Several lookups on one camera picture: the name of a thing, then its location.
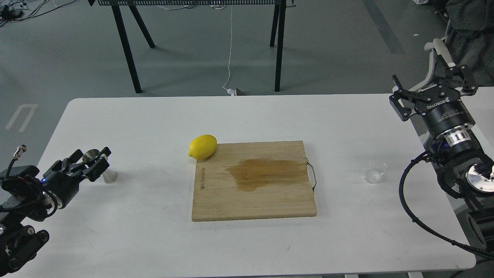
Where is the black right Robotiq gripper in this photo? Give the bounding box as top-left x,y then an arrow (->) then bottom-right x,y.
389,65 -> 479,140

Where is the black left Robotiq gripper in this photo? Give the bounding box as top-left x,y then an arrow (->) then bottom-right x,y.
42,147 -> 111,209

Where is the steel cocktail jigger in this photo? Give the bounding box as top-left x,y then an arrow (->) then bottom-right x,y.
83,149 -> 118,184

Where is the small clear glass cup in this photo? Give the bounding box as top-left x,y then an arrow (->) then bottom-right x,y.
363,160 -> 388,184

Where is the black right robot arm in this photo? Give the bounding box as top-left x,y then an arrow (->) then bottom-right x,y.
389,65 -> 493,260

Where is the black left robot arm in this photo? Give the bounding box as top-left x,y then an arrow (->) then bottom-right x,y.
0,145 -> 111,276

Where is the white side table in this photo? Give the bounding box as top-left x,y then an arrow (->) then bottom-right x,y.
462,87 -> 494,159

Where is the white office chair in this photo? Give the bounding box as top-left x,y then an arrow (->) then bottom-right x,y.
411,36 -> 455,92

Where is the person in grey clothes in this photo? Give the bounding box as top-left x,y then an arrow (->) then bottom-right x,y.
431,0 -> 494,87

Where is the yellow lemon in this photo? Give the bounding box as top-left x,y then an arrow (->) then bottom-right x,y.
188,134 -> 217,161

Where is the bamboo cutting board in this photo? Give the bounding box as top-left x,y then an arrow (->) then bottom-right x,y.
191,141 -> 316,222

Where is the white power cable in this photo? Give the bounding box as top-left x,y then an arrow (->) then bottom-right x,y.
222,5 -> 245,96

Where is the black metal table frame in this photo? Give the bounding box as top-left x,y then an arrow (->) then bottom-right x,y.
88,0 -> 295,95

